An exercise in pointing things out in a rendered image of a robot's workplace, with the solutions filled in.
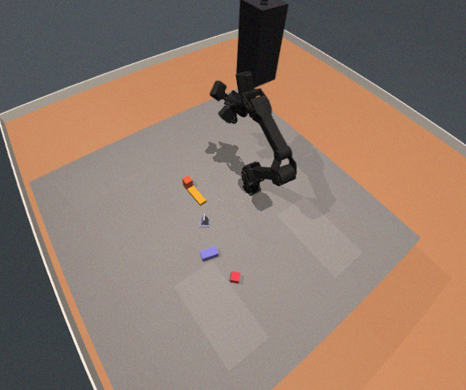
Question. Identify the red block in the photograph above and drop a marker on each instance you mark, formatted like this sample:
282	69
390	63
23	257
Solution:
235	277

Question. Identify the blue-purple block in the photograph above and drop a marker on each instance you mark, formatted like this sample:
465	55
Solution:
209	253

